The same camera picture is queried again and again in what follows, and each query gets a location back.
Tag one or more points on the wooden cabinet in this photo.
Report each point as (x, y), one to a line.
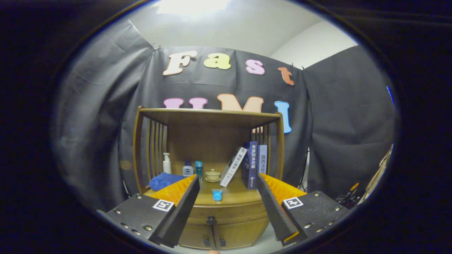
(208, 137)

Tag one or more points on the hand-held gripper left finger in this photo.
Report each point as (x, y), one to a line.
(182, 211)

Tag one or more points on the pale purple book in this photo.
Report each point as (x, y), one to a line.
(262, 158)

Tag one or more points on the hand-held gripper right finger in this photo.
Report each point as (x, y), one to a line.
(273, 211)

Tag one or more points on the white bottle with blue cap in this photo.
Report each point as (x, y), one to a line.
(188, 170)

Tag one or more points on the light blue cosmetic tube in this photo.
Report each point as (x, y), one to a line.
(217, 195)

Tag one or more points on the black and orange tool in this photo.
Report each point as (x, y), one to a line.
(349, 195)

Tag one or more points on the clear blue bottle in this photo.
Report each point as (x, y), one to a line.
(199, 170)

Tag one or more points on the black tripod stand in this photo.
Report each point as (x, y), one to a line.
(304, 169)

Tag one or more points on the white book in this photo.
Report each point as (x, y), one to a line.
(233, 167)

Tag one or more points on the wooden countertop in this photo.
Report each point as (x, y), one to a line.
(233, 192)

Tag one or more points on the dark blue book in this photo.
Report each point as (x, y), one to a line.
(251, 164)

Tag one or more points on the rolled blue towel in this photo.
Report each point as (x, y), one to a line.
(162, 180)

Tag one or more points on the wooden cabinet door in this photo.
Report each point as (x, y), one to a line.
(236, 233)
(197, 236)

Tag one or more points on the white pump bottle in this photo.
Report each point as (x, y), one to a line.
(166, 164)

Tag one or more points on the black drawer knob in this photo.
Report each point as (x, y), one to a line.
(211, 221)

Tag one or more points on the light wooden frame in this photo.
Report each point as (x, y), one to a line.
(379, 173)

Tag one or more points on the beige lidded teacup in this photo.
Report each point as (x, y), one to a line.
(212, 175)

